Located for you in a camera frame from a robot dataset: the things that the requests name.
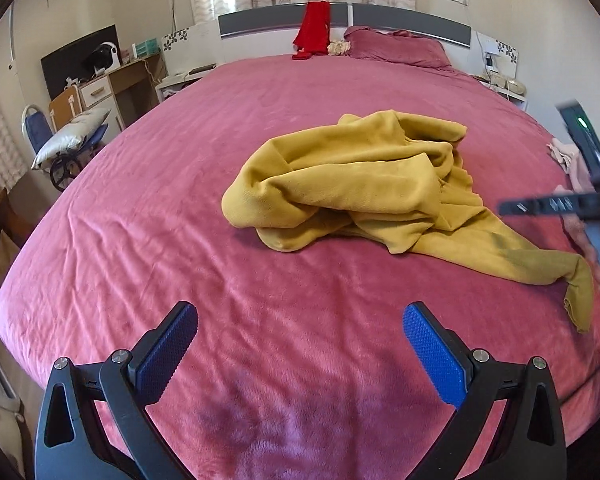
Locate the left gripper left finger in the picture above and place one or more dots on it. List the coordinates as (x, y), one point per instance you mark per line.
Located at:
(93, 422)

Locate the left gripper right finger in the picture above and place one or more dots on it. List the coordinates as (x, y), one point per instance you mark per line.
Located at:
(529, 442)

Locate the mustard yellow sweater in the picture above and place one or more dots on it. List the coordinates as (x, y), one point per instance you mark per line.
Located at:
(397, 179)

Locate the right hand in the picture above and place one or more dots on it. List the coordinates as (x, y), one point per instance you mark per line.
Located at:
(575, 229)

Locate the white bedside table right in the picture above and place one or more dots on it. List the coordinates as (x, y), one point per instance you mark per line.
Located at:
(500, 65)

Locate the white bedside table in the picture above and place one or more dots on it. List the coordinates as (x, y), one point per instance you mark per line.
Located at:
(500, 65)
(173, 84)

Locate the pink fleece bed blanket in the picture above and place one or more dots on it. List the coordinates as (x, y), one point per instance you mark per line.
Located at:
(300, 368)

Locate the pink pillow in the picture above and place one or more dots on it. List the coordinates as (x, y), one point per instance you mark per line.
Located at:
(398, 47)

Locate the small beige plush toy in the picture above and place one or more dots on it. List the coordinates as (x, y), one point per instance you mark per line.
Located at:
(338, 48)

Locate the white grey cushion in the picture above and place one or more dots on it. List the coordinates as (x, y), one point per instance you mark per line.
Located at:
(71, 136)

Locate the blue chair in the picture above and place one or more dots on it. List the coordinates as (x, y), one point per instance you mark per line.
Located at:
(35, 128)

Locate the red garment on headboard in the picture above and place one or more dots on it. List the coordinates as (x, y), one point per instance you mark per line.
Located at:
(313, 34)

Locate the wooden desk with drawers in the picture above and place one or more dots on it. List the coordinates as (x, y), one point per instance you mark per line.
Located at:
(128, 91)

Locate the white bedside table left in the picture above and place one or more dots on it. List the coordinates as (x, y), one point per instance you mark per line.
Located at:
(173, 84)

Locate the grey white bed headboard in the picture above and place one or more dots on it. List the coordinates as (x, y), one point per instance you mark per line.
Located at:
(271, 30)

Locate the black monitor screen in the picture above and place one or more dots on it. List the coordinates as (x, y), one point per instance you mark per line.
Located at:
(68, 61)

